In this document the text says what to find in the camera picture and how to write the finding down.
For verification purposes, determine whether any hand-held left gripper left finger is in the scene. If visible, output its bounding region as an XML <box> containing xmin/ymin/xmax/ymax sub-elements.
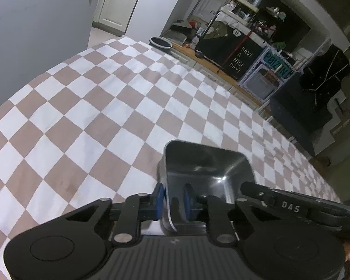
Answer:
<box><xmin>66</xmin><ymin>182</ymin><xmax>167</xmax><ymax>244</ymax></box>

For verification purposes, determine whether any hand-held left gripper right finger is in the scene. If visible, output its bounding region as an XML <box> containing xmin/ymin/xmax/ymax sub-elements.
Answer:
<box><xmin>183</xmin><ymin>184</ymin><xmax>280</xmax><ymax>245</ymax></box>

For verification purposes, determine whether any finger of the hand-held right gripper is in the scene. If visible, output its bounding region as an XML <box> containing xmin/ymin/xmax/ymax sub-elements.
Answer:
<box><xmin>240</xmin><ymin>181</ymin><xmax>312</xmax><ymax>219</ymax></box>

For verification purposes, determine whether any square stainless steel container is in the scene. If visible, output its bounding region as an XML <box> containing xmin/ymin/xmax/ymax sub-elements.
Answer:
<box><xmin>157</xmin><ymin>140</ymin><xmax>256</xmax><ymax>234</ymax></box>

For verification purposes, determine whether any dark sofa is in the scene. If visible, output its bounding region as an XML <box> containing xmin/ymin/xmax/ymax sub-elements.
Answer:
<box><xmin>269</xmin><ymin>73</ymin><xmax>339</xmax><ymax>156</ymax></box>

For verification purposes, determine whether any brown white checkered tablecloth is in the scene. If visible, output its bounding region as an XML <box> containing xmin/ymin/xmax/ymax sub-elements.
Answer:
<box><xmin>0</xmin><ymin>35</ymin><xmax>347</xmax><ymax>280</ymax></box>

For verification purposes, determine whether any black vest with white trim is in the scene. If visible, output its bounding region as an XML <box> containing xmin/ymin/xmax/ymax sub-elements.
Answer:
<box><xmin>300</xmin><ymin>44</ymin><xmax>350</xmax><ymax>98</ymax></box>

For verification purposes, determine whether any wooden low shelf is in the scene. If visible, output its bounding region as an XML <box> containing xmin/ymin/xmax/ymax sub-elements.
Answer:
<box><xmin>171</xmin><ymin>42</ymin><xmax>270</xmax><ymax>107</ymax></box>

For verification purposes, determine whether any black round bin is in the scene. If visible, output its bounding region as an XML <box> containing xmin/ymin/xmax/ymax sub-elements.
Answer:
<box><xmin>149</xmin><ymin>36</ymin><xmax>172</xmax><ymax>53</ymax></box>

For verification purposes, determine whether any black message board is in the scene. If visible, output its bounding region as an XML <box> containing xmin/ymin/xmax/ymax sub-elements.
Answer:
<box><xmin>197</xmin><ymin>25</ymin><xmax>266</xmax><ymax>80</ymax></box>

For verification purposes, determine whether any white shelf cart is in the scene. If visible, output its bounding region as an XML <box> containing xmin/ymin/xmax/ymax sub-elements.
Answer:
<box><xmin>216</xmin><ymin>0</ymin><xmax>264</xmax><ymax>27</ymax></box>

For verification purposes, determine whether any white kitchen cabinet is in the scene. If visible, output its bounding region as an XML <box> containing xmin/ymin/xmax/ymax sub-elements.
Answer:
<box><xmin>92</xmin><ymin>0</ymin><xmax>148</xmax><ymax>32</ymax></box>

